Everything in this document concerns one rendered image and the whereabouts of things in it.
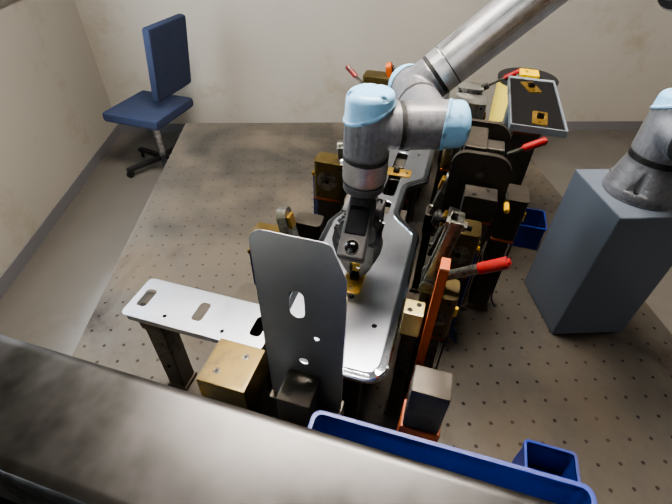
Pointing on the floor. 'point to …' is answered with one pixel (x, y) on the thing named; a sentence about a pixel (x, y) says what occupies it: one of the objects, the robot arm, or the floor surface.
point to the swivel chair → (161, 56)
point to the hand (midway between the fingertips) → (355, 272)
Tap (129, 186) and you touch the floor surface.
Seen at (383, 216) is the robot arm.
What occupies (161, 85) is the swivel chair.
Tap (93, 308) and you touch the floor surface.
